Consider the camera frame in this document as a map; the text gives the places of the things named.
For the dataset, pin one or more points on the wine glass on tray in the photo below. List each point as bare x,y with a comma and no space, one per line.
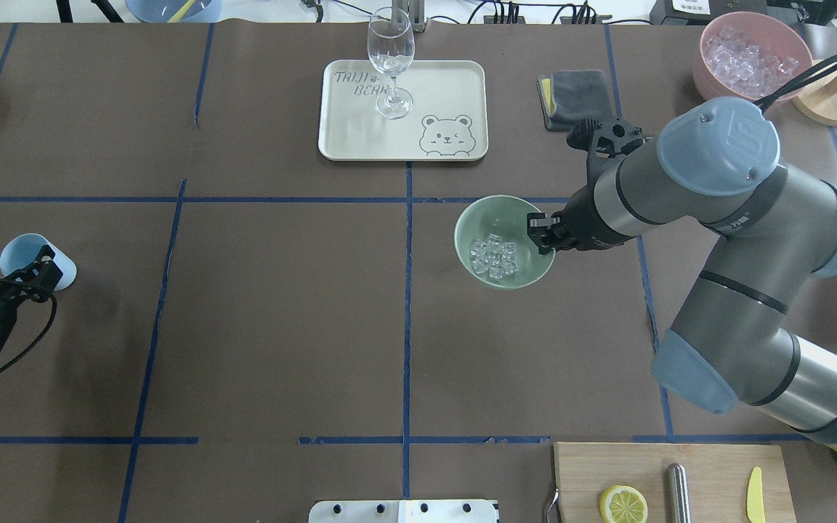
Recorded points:
391,50

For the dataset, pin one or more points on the lemon half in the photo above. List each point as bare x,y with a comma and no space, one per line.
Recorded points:
623,503

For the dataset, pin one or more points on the light blue cup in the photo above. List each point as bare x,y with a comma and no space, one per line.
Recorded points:
23,249

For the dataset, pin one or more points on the blue bowl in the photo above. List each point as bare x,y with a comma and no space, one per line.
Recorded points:
163,11

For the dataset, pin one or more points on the pink bowl of ice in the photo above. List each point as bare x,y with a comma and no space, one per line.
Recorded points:
749,55

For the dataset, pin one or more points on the ice cubes in bowl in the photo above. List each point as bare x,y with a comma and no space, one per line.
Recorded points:
494,258

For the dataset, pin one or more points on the aluminium frame post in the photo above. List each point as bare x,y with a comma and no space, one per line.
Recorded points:
415,9

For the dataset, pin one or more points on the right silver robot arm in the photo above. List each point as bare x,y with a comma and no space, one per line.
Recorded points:
720,164

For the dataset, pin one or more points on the green bowl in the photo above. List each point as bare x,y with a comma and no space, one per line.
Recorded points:
505,216

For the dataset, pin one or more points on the yellow plastic knife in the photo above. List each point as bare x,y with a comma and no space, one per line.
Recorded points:
755,508

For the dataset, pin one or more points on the wooden cutting board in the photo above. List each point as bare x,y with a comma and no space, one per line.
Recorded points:
717,478

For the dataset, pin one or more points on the black tripod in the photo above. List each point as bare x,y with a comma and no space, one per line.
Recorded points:
99,11

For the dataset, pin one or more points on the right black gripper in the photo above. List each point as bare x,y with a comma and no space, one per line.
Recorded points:
584,219

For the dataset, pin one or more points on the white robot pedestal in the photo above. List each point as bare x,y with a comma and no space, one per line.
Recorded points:
428,510

